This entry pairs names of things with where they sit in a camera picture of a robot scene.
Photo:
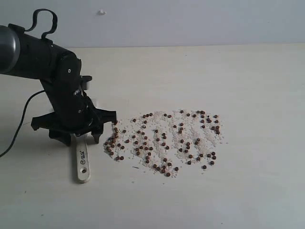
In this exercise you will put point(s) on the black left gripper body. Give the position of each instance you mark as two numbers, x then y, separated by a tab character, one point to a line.
73	113

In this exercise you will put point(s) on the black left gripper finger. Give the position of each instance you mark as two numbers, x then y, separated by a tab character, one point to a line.
51	122
100	117

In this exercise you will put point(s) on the white paint brush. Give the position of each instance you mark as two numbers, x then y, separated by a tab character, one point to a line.
81	162

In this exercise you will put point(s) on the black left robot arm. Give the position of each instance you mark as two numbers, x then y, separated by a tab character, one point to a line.
59	71

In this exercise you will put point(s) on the pile of rice and beans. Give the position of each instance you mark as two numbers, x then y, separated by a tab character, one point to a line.
165	141

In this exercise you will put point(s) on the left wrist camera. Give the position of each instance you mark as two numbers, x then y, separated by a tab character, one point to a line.
85	79

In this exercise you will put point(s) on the small white wall plug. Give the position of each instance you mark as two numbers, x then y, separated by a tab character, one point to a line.
101	12

